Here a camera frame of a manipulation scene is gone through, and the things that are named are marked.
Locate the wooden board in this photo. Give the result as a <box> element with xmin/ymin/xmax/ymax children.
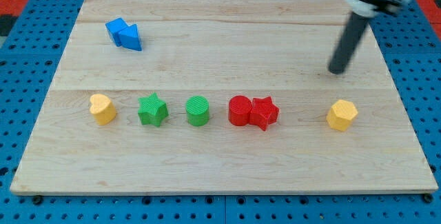
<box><xmin>10</xmin><ymin>0</ymin><xmax>438</xmax><ymax>196</ymax></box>

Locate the yellow hexagon block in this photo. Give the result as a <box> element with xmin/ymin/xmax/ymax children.
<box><xmin>326</xmin><ymin>99</ymin><xmax>358</xmax><ymax>132</ymax></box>

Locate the green star block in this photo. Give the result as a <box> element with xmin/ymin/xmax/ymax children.
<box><xmin>138</xmin><ymin>92</ymin><xmax>169</xmax><ymax>127</ymax></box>

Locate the yellow heart block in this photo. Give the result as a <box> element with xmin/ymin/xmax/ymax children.
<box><xmin>90</xmin><ymin>94</ymin><xmax>116</xmax><ymax>125</ymax></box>

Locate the red cylinder block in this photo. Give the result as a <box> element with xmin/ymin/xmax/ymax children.
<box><xmin>228</xmin><ymin>95</ymin><xmax>252</xmax><ymax>126</ymax></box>

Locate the green cylinder block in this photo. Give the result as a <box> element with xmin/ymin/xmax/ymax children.
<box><xmin>185</xmin><ymin>96</ymin><xmax>209</xmax><ymax>127</ymax></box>

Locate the blue cube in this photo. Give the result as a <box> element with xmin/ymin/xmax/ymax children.
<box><xmin>105</xmin><ymin>18</ymin><xmax>128</xmax><ymax>47</ymax></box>

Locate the red star block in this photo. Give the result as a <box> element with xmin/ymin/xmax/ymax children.
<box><xmin>249</xmin><ymin>96</ymin><xmax>280</xmax><ymax>131</ymax></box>

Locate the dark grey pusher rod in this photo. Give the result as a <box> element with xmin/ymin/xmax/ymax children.
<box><xmin>327</xmin><ymin>12</ymin><xmax>370</xmax><ymax>74</ymax></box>

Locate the blue triangular prism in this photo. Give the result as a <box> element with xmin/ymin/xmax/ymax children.
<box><xmin>118</xmin><ymin>24</ymin><xmax>142</xmax><ymax>51</ymax></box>

